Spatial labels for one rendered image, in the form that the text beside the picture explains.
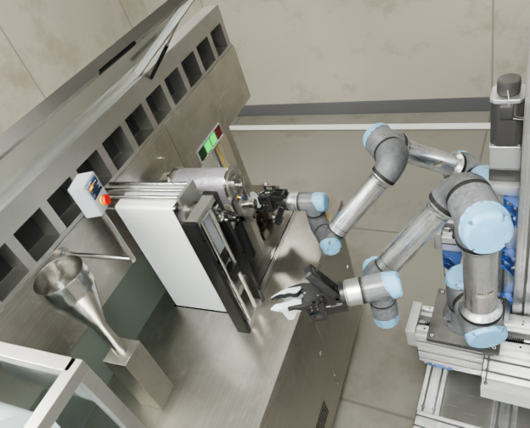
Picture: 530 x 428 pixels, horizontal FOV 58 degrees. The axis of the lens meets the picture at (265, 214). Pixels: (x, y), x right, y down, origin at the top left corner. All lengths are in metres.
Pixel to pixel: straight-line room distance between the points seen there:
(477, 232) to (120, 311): 1.28
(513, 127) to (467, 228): 0.41
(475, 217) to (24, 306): 1.27
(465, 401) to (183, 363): 1.20
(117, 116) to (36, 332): 0.79
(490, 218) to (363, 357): 1.64
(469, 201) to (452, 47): 2.98
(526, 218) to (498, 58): 2.66
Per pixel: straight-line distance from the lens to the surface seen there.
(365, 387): 2.62
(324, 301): 1.38
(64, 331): 1.73
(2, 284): 1.64
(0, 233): 1.55
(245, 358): 1.73
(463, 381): 2.37
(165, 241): 1.69
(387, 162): 1.71
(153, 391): 1.70
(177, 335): 1.91
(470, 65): 4.19
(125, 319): 1.93
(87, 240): 1.75
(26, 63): 4.20
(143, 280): 1.98
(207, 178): 1.86
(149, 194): 1.66
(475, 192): 1.25
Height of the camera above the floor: 2.27
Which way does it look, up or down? 38 degrees down
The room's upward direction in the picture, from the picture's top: 21 degrees counter-clockwise
